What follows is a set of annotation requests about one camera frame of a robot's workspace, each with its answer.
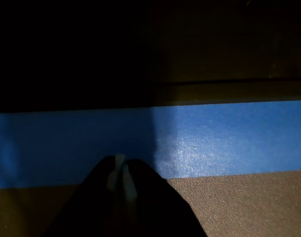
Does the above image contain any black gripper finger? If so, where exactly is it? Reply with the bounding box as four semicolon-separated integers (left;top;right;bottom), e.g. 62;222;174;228
41;155;124;237
122;158;206;237

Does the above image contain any blue tape strip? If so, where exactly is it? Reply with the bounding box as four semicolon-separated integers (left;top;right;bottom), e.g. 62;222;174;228
0;100;301;189

